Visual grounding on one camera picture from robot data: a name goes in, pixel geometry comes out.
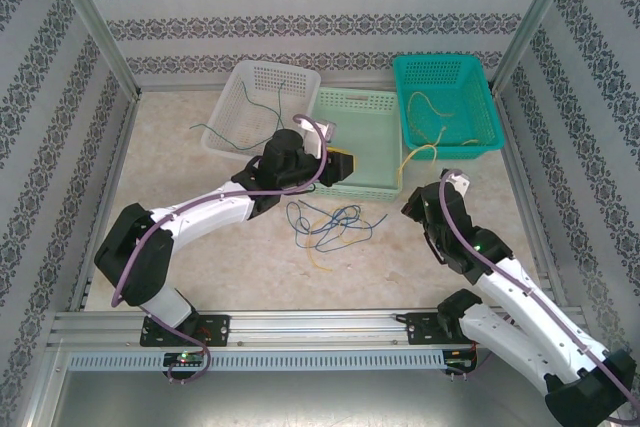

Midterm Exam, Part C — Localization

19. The white plastic mesh basket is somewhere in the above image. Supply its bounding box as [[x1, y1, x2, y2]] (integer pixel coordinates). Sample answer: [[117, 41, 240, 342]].
[[201, 59, 322, 164]]

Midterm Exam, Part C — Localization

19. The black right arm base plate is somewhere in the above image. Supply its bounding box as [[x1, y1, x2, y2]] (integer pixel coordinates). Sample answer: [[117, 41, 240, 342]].
[[407, 311, 481, 347]]

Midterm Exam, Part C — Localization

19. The grey slotted cable duct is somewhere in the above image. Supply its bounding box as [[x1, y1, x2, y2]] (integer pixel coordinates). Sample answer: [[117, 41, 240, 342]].
[[67, 349, 446, 371]]

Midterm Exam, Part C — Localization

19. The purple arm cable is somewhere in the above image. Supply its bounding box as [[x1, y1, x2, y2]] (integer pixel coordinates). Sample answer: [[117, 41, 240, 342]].
[[110, 114, 332, 384], [438, 169, 640, 423]]

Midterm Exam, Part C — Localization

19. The teal plastic mesh basket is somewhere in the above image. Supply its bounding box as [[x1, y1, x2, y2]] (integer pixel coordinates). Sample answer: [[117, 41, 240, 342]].
[[392, 53, 504, 162]]

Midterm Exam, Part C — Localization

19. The aluminium mounting rail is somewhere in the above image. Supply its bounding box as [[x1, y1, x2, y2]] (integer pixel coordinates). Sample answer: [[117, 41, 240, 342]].
[[47, 309, 594, 348]]

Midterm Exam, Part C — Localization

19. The mint green perforated basket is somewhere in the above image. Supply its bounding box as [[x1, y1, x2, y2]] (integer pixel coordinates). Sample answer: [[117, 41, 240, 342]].
[[307, 86, 405, 201]]

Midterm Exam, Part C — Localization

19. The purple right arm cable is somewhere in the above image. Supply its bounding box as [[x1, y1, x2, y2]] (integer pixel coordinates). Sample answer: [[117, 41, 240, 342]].
[[438, 169, 640, 423]]

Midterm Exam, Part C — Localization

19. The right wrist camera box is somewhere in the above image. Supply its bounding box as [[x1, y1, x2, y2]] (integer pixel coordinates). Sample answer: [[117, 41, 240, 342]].
[[446, 170, 472, 196]]

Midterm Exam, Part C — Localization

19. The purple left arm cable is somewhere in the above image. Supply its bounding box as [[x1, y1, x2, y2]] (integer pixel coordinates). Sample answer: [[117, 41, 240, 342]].
[[110, 114, 332, 384]]

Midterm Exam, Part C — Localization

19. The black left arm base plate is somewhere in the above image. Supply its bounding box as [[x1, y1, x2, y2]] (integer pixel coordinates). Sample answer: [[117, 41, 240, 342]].
[[139, 314, 231, 348]]

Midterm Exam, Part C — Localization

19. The thin blue cable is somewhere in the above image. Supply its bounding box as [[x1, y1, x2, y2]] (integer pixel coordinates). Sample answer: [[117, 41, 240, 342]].
[[285, 199, 362, 253], [294, 204, 390, 254]]

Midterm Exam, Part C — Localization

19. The aluminium frame post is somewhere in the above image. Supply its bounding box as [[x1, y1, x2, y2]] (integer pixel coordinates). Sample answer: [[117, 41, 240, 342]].
[[39, 0, 142, 98], [491, 0, 585, 94]]

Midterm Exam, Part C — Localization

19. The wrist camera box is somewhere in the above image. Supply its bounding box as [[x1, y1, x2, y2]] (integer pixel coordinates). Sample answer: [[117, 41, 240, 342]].
[[446, 170, 472, 196], [298, 115, 338, 158]]

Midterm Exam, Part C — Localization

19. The grey metal sheet panel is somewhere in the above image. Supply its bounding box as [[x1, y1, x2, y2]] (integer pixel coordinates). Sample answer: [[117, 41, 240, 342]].
[[19, 346, 619, 427]]

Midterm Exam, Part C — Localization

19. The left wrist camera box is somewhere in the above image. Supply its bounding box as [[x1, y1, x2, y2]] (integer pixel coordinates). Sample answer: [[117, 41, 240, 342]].
[[298, 115, 338, 158]]

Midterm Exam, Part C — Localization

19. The aluminium side rail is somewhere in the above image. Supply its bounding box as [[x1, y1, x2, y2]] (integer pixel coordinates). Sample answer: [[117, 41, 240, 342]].
[[67, 91, 141, 311], [497, 89, 569, 307]]

